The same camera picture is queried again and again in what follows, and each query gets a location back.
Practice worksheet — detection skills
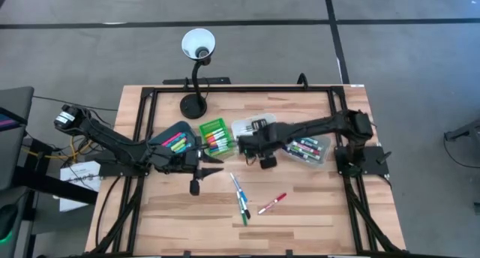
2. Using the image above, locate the black computer mouse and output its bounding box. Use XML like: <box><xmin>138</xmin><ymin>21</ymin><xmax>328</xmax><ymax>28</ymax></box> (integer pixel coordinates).
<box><xmin>0</xmin><ymin>203</ymin><xmax>19</xmax><ymax>248</ymax></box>

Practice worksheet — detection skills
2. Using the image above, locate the dark capped thin marker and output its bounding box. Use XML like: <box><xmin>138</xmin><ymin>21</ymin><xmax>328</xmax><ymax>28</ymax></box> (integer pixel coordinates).
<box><xmin>241</xmin><ymin>196</ymin><xmax>251</xmax><ymax>221</ymax></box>

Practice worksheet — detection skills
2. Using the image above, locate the black stand beam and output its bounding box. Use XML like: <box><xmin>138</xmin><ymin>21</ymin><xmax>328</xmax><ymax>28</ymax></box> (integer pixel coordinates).
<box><xmin>13</xmin><ymin>137</ymin><xmax>99</xmax><ymax>206</ymax></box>

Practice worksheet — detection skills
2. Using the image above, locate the pink highlighter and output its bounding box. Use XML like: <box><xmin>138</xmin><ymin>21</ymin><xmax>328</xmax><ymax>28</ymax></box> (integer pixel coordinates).
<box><xmin>160</xmin><ymin>131</ymin><xmax>184</xmax><ymax>147</ymax></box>

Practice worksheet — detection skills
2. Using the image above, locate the black flat bar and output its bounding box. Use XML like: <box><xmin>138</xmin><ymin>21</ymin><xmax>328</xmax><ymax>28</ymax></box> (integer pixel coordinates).
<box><xmin>162</xmin><ymin>76</ymin><xmax>233</xmax><ymax>86</ymax></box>

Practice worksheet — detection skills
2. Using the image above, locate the white paper sheet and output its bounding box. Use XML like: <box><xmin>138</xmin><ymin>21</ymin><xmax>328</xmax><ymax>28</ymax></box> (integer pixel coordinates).
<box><xmin>58</xmin><ymin>160</ymin><xmax>102</xmax><ymax>213</ymax></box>

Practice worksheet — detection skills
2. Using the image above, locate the black arched hook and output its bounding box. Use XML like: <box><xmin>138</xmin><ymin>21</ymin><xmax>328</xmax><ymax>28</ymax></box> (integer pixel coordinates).
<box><xmin>295</xmin><ymin>72</ymin><xmax>311</xmax><ymax>90</ymax></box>

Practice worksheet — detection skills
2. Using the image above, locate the red thin marker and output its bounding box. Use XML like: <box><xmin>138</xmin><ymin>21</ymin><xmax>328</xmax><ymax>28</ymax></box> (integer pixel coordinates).
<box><xmin>257</xmin><ymin>192</ymin><xmax>288</xmax><ymax>215</ymax></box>

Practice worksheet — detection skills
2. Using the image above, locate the yellow cable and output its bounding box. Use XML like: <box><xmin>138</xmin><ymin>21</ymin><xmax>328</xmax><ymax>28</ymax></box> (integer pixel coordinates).
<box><xmin>22</xmin><ymin>136</ymin><xmax>95</xmax><ymax>162</ymax></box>

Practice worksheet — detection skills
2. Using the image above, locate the dark teal plastic bin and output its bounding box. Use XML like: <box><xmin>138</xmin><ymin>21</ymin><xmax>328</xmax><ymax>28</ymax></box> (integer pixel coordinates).
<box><xmin>148</xmin><ymin>121</ymin><xmax>200</xmax><ymax>158</ymax></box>

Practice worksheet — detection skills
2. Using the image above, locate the white plastic bin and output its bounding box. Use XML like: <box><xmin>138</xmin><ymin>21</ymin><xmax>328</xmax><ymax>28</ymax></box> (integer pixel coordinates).
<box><xmin>230</xmin><ymin>112</ymin><xmax>278</xmax><ymax>139</ymax></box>

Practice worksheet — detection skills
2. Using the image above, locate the clear grey plastic bin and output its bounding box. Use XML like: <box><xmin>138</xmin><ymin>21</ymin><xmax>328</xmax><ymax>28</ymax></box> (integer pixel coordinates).
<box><xmin>280</xmin><ymin>133</ymin><xmax>333</xmax><ymax>168</ymax></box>

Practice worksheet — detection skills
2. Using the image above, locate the dark laptop screen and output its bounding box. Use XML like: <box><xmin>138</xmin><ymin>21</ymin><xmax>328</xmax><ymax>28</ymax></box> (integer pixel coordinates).
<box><xmin>0</xmin><ymin>106</ymin><xmax>29</xmax><ymax>133</ymax></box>

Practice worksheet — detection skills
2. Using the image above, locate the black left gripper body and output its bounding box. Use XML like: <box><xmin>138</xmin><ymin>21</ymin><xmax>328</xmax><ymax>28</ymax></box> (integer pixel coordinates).
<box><xmin>152</xmin><ymin>136</ymin><xmax>205</xmax><ymax>176</ymax></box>

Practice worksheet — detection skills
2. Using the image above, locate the green plastic mesh basket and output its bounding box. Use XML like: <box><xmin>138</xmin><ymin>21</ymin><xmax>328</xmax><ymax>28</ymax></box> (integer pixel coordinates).
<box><xmin>198</xmin><ymin>117</ymin><xmax>236</xmax><ymax>158</ymax></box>

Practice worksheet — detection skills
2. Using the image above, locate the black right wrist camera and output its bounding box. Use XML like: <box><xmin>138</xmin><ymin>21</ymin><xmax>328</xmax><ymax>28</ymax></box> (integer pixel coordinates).
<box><xmin>259</xmin><ymin>155</ymin><xmax>278</xmax><ymax>170</ymax></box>

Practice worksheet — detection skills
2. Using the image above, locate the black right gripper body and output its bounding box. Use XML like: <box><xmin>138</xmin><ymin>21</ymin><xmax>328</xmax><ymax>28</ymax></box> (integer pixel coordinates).
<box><xmin>237</xmin><ymin>118</ymin><xmax>287</xmax><ymax>159</ymax></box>

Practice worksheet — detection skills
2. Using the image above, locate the red dry-erase marker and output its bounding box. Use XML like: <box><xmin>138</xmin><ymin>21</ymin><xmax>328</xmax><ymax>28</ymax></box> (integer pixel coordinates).
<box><xmin>292</xmin><ymin>142</ymin><xmax>320</xmax><ymax>155</ymax></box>

